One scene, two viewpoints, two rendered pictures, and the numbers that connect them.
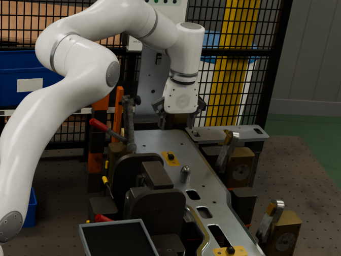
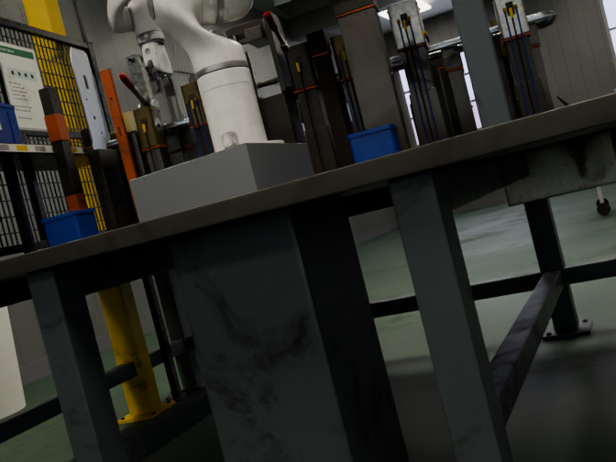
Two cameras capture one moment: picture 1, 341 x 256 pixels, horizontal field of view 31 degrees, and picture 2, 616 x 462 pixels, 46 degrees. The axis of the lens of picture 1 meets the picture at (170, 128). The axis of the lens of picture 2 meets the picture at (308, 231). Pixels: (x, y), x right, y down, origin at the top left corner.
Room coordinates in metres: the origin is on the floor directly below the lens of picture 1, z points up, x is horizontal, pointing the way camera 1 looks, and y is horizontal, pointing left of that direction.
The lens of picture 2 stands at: (0.00, 1.61, 0.64)
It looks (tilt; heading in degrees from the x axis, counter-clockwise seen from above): 2 degrees down; 308
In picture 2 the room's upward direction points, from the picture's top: 14 degrees counter-clockwise
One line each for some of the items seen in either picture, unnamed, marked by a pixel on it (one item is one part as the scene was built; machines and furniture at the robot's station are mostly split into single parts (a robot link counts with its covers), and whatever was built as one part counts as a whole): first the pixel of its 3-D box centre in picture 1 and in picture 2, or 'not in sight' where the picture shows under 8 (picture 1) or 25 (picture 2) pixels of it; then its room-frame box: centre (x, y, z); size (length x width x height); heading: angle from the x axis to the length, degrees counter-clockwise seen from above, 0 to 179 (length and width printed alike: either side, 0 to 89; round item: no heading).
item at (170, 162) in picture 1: (170, 157); not in sight; (1.68, -0.01, 1.01); 0.08 x 0.04 x 0.01; 23
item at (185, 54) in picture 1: (186, 46); (143, 15); (1.68, -0.01, 1.37); 0.09 x 0.08 x 0.13; 57
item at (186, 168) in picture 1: (184, 175); not in sight; (1.56, -0.06, 1.02); 0.03 x 0.03 x 0.07
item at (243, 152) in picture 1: (233, 197); not in sight; (1.71, -0.24, 0.87); 0.12 x 0.07 x 0.35; 113
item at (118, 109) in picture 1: (113, 158); (126, 151); (1.71, 0.17, 0.95); 0.03 x 0.01 x 0.50; 23
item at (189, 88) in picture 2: not in sight; (208, 148); (1.44, 0.11, 0.88); 0.11 x 0.07 x 0.37; 113
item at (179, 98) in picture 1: (180, 93); (155, 59); (1.68, -0.01, 1.23); 0.10 x 0.07 x 0.11; 113
